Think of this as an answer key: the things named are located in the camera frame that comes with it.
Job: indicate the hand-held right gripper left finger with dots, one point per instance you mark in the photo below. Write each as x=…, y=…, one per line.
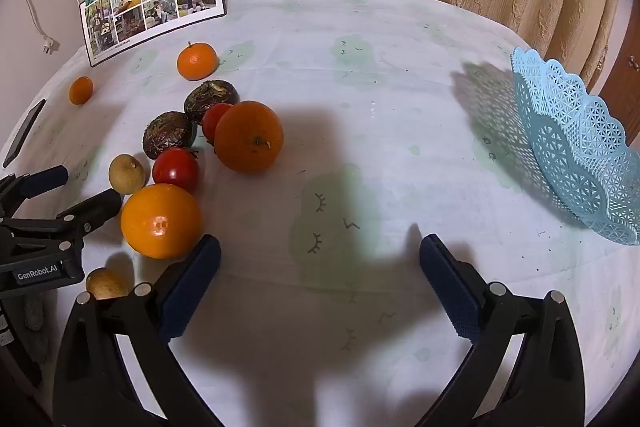
x=192, y=292

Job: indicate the red tomato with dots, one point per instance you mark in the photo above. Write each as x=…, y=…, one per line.
x=213, y=119
x=176, y=170

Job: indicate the small tangerine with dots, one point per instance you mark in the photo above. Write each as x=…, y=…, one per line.
x=80, y=90

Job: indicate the large orange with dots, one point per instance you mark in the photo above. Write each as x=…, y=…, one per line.
x=161, y=221
x=248, y=137

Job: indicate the dark purple passion fruit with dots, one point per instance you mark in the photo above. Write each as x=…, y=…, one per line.
x=166, y=135
x=210, y=99

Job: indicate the stemmed tangerine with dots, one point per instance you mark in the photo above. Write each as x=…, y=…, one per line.
x=197, y=63

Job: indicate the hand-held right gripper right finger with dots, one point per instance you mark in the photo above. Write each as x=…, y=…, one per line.
x=450, y=289

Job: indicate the black smartphone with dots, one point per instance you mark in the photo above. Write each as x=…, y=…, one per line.
x=22, y=134

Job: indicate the light blue plastic basket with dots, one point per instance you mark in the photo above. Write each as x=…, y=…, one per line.
x=575, y=147

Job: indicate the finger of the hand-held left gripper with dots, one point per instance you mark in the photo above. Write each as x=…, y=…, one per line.
x=45, y=180
x=100, y=204

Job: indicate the brown wooden cabinet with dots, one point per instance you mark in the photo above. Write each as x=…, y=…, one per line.
x=622, y=87

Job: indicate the photo collage board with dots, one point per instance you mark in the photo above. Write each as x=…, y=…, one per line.
x=155, y=2

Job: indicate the brown longan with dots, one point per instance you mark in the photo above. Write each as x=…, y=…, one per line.
x=127, y=174
x=106, y=283

